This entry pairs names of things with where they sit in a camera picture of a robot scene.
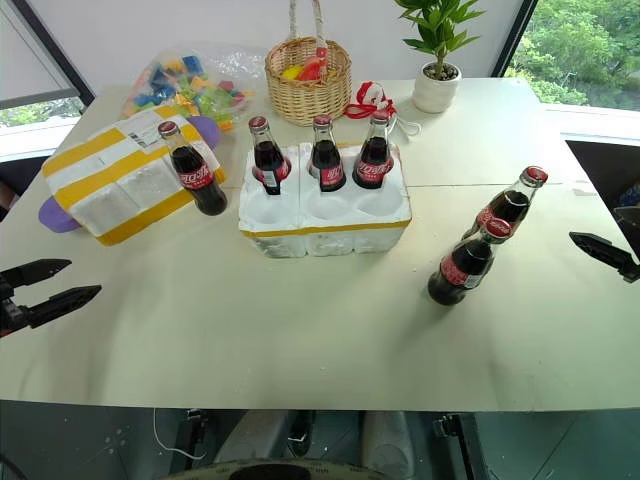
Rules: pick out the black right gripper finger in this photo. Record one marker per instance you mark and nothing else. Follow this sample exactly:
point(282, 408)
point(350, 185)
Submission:
point(607, 252)
point(630, 221)

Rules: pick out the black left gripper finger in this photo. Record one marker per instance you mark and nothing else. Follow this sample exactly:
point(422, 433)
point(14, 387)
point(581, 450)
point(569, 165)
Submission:
point(37, 268)
point(60, 304)

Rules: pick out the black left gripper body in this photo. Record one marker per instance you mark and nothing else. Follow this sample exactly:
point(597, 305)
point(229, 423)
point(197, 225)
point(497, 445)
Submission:
point(9, 312)

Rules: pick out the glass cola bottle red cap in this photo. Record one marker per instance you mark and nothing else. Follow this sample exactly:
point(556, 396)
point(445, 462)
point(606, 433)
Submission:
point(327, 160)
point(197, 180)
point(372, 160)
point(267, 157)
point(507, 205)
point(465, 267)

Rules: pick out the white foam lid yellow tape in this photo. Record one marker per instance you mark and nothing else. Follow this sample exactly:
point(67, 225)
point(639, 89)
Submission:
point(125, 195)

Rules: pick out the white foam bottle crate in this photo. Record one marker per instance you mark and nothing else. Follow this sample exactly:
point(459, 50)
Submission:
point(325, 225)

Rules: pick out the green plant in white pot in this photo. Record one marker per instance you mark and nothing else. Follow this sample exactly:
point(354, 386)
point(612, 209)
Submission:
point(436, 87)

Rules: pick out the clear bag of colourful blocks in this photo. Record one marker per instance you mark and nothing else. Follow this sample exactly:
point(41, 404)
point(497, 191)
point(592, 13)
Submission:
point(200, 85)

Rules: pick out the grey rounded leg shape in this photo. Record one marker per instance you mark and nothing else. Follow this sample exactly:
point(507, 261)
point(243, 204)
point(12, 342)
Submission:
point(387, 440)

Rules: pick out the red and yellow toy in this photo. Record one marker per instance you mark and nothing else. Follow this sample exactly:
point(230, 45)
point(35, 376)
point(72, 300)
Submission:
point(312, 70)

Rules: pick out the black table bracket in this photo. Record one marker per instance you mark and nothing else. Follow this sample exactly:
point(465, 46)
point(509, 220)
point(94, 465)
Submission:
point(197, 430)
point(455, 445)

